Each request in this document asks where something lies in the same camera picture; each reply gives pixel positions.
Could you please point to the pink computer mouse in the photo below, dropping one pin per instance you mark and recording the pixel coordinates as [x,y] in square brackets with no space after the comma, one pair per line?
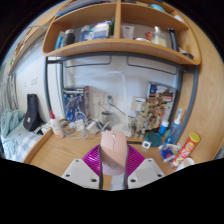
[114,150]

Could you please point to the white charger block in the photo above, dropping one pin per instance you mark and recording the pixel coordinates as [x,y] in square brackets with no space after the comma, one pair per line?
[80,125]

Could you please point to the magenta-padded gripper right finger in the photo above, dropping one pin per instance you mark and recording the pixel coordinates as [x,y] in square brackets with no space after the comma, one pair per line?
[146,170]

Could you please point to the blue robot model box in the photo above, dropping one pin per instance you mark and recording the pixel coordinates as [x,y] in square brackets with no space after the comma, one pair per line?
[75,101]

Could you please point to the black bag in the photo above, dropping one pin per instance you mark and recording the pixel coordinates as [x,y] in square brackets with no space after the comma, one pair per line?
[31,115]

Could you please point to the wooden figure model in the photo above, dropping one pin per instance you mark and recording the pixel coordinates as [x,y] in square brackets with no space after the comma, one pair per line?
[146,116]

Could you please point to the small blue white-capped bottle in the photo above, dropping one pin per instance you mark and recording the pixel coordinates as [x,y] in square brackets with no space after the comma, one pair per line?
[163,128]

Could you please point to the white wall switch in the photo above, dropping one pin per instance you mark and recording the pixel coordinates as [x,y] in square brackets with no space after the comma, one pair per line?
[34,80]

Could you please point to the light blue blanket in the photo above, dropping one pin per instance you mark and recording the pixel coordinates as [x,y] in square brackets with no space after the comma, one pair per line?
[10,120]

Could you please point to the black pen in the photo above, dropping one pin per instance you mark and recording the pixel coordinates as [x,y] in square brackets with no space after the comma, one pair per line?
[134,142]

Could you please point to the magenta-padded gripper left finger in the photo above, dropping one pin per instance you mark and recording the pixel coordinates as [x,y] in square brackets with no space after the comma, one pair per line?
[78,171]

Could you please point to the wooden wall shelf unit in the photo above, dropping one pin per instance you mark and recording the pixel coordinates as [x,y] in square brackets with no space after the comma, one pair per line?
[100,46]

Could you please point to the blue white packet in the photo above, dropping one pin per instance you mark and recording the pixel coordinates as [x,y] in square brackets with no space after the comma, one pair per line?
[168,152]

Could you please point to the small white cube clock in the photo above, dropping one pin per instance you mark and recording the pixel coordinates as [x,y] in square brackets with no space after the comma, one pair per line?
[146,144]

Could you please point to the white power strip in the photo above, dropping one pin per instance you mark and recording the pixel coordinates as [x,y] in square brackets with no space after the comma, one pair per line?
[91,126]

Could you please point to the white wall outlet panel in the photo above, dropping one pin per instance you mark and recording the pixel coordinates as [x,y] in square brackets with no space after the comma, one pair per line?
[98,99]

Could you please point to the red yellow chips can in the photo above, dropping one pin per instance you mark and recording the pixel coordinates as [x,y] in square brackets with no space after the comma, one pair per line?
[186,148]

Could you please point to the dark green round tin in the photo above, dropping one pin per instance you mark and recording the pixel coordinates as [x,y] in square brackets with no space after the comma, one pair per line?
[153,139]

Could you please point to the colourful figure box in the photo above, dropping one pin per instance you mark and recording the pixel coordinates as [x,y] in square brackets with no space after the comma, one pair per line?
[163,93]

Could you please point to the white desk lamp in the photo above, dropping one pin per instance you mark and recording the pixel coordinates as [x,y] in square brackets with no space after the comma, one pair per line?
[120,127]

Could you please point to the white red-capped pump bottle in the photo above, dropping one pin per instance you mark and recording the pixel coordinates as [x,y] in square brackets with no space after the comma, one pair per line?
[57,128]

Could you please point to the bed with checked sheet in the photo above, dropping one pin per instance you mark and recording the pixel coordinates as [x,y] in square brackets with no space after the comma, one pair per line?
[20,143]

